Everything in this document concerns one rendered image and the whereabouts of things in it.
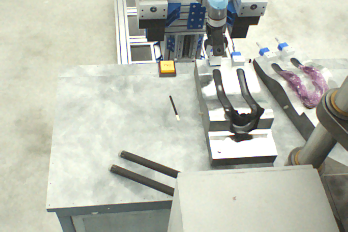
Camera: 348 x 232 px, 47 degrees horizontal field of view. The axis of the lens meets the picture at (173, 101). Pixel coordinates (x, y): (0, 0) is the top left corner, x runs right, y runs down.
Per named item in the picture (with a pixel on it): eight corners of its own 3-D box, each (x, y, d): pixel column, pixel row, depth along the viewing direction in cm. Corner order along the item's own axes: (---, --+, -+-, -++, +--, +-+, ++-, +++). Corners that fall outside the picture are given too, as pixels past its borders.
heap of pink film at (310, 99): (273, 72, 186) (277, 60, 180) (304, 63, 192) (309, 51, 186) (305, 115, 172) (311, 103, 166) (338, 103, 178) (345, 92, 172)
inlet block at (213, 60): (205, 42, 188) (206, 35, 184) (216, 41, 188) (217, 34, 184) (209, 65, 181) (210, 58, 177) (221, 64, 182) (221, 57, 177)
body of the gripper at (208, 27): (222, 29, 176) (223, 10, 165) (225, 45, 171) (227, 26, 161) (204, 31, 175) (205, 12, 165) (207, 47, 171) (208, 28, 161)
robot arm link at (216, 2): (216, -19, 152) (233, -7, 149) (215, 1, 162) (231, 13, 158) (202, -8, 150) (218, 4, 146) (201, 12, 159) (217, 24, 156)
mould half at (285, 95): (251, 66, 196) (256, 49, 188) (295, 53, 204) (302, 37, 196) (310, 148, 169) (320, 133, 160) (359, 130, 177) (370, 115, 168)
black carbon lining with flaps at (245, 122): (209, 72, 182) (213, 57, 175) (244, 71, 184) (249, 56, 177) (224, 136, 161) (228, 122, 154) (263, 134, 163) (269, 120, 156)
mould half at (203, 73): (193, 72, 191) (197, 52, 180) (246, 71, 194) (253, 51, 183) (211, 166, 160) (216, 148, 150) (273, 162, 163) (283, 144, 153)
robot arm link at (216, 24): (228, 19, 157) (207, 22, 157) (227, 27, 161) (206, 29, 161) (225, 5, 161) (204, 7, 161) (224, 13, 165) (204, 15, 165)
